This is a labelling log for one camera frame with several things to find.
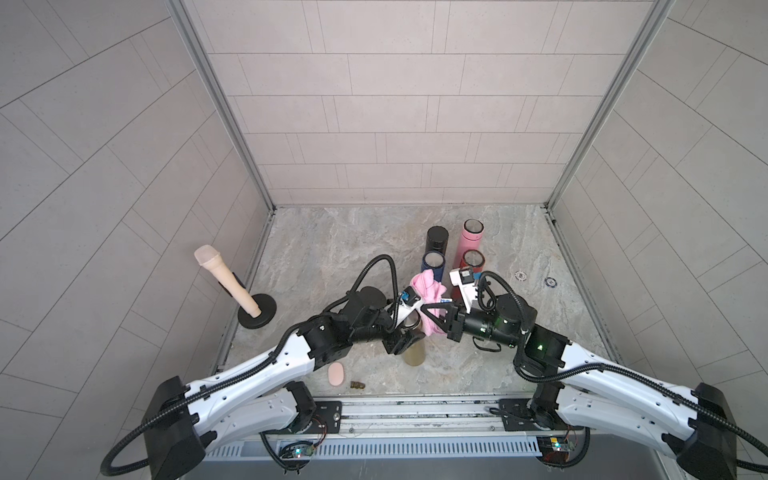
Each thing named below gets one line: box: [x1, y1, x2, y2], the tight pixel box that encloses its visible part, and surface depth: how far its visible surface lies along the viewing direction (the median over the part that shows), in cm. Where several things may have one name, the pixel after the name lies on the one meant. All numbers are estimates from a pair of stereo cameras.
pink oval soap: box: [328, 362, 345, 387], surface depth 78 cm
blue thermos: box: [421, 250, 446, 283], surface depth 78 cm
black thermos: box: [425, 225, 449, 255], surface depth 84 cm
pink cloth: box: [410, 269, 447, 336], surface depth 64 cm
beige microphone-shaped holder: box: [194, 244, 277, 329], surface depth 74 cm
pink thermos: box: [454, 218, 485, 268], surface depth 86 cm
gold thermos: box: [403, 311, 426, 367], surface depth 66 cm
